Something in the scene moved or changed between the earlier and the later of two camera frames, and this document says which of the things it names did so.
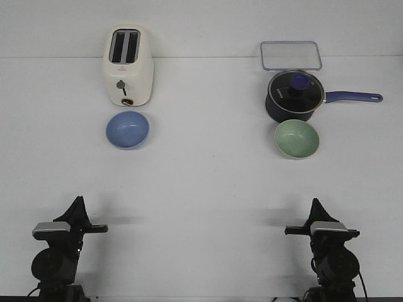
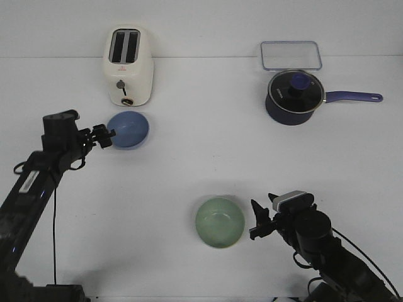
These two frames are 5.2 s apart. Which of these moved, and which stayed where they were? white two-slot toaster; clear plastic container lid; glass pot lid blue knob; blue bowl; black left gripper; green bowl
Moved: green bowl; black left gripper
Stayed: clear plastic container lid; glass pot lid blue knob; white two-slot toaster; blue bowl
